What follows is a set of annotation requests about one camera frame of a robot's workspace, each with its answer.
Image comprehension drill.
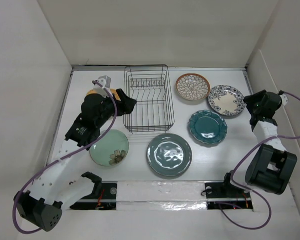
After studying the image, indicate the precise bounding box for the teal scalloped plate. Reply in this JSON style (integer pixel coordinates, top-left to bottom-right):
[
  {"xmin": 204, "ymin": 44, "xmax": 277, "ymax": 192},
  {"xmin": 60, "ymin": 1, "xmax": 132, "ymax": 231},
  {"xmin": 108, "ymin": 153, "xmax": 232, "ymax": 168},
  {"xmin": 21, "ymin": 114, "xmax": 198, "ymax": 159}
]
[{"xmin": 188, "ymin": 110, "xmax": 228, "ymax": 145}]

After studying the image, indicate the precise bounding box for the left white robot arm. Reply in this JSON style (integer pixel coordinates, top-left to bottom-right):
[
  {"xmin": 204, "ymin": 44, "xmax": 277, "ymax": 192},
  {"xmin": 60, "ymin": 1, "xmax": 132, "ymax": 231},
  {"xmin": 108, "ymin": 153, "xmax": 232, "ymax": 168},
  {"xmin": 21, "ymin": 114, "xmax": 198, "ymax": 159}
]
[{"xmin": 12, "ymin": 88, "xmax": 137, "ymax": 235}]

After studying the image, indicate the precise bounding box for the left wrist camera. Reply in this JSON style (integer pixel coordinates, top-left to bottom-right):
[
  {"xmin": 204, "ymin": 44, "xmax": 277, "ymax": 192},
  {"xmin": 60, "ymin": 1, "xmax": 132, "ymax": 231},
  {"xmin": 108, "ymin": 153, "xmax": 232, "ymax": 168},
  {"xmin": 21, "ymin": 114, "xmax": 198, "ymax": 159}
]
[{"xmin": 97, "ymin": 75, "xmax": 111, "ymax": 89}]

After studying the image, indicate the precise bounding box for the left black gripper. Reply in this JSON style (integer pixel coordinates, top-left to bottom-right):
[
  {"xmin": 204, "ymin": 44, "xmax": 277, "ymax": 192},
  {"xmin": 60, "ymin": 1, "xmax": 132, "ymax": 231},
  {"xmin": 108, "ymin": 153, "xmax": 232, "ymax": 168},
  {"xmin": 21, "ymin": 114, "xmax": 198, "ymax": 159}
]
[{"xmin": 96, "ymin": 89, "xmax": 135, "ymax": 128}]

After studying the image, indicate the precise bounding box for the light green flower plate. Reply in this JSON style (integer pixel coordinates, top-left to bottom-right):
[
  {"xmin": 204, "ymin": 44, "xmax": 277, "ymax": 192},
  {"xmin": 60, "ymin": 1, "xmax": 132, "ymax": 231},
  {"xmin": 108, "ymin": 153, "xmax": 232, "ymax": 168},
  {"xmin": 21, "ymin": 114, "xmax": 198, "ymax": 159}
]
[{"xmin": 89, "ymin": 129, "xmax": 129, "ymax": 167}]

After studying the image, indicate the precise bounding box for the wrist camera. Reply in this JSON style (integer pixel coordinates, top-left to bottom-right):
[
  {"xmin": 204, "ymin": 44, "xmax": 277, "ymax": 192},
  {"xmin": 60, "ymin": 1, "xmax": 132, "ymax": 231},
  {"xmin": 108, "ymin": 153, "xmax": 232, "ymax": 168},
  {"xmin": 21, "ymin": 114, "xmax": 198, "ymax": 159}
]
[
  {"xmin": 97, "ymin": 75, "xmax": 111, "ymax": 89},
  {"xmin": 279, "ymin": 91, "xmax": 289, "ymax": 106}
]

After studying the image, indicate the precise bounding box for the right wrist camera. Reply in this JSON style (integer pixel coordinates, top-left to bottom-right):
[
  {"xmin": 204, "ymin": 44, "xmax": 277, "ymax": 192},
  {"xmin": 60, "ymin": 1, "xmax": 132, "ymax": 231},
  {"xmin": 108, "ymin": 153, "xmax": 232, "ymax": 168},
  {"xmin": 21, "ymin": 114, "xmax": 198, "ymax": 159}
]
[{"xmin": 279, "ymin": 91, "xmax": 289, "ymax": 106}]

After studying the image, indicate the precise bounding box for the wire dish rack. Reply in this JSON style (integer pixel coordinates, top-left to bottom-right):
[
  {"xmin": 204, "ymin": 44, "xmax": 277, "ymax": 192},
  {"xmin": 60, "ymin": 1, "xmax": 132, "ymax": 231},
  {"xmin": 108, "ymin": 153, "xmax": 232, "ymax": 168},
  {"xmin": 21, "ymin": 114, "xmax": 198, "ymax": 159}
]
[{"xmin": 123, "ymin": 64, "xmax": 175, "ymax": 134}]

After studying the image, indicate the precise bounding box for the grey-blue round plate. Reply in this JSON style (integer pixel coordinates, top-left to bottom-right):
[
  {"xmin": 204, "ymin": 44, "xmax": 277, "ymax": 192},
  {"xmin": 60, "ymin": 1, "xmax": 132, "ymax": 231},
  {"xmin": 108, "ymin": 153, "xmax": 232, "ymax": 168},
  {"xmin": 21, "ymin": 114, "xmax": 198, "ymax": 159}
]
[{"xmin": 146, "ymin": 133, "xmax": 193, "ymax": 178}]

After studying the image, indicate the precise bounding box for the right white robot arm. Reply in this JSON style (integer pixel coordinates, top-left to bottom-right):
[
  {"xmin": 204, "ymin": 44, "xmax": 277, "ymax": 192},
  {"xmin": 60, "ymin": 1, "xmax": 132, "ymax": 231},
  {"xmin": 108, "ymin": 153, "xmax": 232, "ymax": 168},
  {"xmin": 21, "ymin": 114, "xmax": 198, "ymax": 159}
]
[{"xmin": 244, "ymin": 90, "xmax": 297, "ymax": 195}]

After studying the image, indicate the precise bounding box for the blue floral white plate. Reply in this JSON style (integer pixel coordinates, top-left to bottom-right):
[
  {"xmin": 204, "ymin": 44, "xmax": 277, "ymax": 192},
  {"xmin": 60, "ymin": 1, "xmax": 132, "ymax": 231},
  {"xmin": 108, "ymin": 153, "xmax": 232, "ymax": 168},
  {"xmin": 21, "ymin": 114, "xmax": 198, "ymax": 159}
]
[{"xmin": 208, "ymin": 85, "xmax": 245, "ymax": 116}]

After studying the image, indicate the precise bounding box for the orange woven plate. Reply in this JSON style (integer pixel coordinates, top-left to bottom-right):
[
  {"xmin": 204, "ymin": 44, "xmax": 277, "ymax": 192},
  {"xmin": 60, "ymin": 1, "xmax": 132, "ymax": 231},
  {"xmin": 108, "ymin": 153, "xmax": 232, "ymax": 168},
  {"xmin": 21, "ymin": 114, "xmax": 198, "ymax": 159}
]
[{"xmin": 86, "ymin": 88, "xmax": 120, "ymax": 101}]

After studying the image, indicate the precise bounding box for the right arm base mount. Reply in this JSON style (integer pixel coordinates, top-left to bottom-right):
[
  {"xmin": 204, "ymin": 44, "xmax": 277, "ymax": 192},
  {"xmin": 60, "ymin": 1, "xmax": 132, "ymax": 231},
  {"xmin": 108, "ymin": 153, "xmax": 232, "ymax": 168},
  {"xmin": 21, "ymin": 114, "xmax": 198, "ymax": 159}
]
[{"xmin": 201, "ymin": 181, "xmax": 253, "ymax": 210}]

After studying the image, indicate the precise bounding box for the orange rimmed petal plate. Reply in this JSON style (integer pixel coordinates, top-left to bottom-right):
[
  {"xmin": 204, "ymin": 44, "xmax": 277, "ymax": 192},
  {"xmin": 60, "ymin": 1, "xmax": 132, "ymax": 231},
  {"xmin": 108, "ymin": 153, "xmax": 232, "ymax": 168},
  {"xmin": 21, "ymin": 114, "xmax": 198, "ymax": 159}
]
[{"xmin": 175, "ymin": 73, "xmax": 211, "ymax": 101}]

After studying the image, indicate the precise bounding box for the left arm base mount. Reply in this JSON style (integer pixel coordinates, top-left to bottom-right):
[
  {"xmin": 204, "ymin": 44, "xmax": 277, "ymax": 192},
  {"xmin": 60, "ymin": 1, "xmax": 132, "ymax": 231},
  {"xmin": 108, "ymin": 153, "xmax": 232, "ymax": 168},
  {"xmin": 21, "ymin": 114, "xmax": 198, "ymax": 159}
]
[{"xmin": 70, "ymin": 182, "xmax": 117, "ymax": 211}]

